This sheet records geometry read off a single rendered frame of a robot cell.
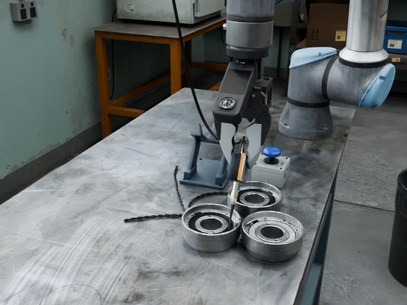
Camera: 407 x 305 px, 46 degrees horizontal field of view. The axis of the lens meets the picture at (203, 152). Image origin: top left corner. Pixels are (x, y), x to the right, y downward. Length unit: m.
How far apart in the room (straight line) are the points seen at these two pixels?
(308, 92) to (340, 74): 0.10
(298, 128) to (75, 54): 2.05
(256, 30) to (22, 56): 2.11
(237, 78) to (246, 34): 0.07
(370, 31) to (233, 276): 0.68
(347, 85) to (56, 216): 0.74
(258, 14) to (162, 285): 0.44
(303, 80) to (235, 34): 0.54
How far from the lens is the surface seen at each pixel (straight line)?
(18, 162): 2.83
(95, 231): 0.90
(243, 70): 0.78
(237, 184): 0.84
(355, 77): 1.22
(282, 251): 0.80
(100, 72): 3.16
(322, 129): 1.33
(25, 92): 2.79
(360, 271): 2.21
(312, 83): 1.27
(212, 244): 0.81
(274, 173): 1.03
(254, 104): 0.79
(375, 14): 1.19
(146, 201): 0.98
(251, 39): 0.76
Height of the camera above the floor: 1.29
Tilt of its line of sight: 24 degrees down
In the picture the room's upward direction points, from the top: 1 degrees clockwise
